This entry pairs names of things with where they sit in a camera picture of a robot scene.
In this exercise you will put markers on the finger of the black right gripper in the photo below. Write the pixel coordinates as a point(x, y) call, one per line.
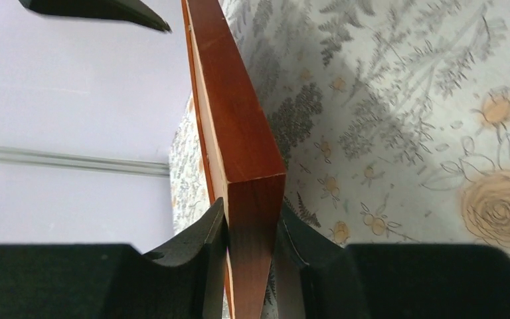
point(133, 11)

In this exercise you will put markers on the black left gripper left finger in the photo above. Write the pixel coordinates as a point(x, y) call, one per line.
point(182, 278)

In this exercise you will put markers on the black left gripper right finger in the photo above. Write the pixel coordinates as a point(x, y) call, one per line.
point(315, 278)

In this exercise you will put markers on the orange wooden picture frame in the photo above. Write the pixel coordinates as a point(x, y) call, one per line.
point(242, 162)

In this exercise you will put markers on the floral patterned table mat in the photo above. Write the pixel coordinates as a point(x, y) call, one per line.
point(392, 119)

